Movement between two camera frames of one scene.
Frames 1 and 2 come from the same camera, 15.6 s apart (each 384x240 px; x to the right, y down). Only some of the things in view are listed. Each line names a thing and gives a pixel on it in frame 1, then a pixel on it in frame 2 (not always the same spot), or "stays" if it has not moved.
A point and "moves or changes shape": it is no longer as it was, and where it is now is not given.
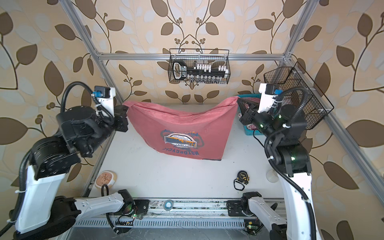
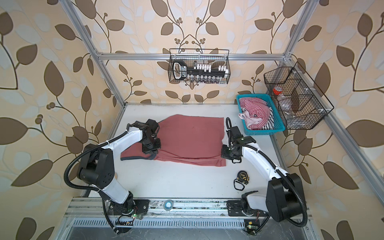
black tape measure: x=243 y=177 stays
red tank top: x=202 y=133 moves or changes shape
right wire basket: x=295 y=89 stays
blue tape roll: x=168 y=205 stays
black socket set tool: x=200 y=73 stays
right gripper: x=247 y=115 -> x=224 y=154
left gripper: x=121 y=112 -> x=155 y=149
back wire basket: x=195 y=65 stays
